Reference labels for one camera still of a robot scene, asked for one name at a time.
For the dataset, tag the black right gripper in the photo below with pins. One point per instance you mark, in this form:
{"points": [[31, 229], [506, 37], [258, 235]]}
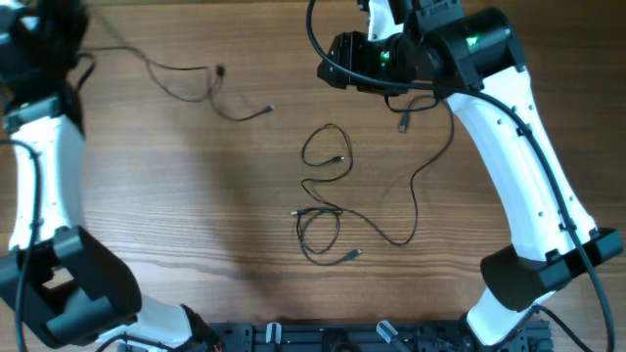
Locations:
{"points": [[350, 52]]}

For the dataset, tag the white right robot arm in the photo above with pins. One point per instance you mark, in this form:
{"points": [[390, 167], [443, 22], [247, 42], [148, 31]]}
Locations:
{"points": [[475, 64]]}

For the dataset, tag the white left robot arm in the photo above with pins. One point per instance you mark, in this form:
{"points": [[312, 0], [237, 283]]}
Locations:
{"points": [[65, 286]]}

